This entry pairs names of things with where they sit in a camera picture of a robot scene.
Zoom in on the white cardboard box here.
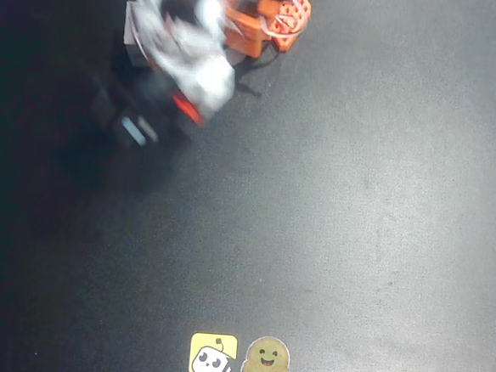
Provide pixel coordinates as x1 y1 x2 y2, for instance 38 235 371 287
121 0 161 69

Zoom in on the yellow robot face sticker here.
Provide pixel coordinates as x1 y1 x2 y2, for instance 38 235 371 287
188 331 240 372

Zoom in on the hugging face emoji sticker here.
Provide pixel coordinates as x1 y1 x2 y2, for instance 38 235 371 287
240 334 294 372

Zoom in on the black camera cable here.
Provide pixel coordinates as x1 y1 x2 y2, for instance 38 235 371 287
232 44 280 99

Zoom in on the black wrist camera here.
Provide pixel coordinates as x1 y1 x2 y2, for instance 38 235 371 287
87 76 165 152

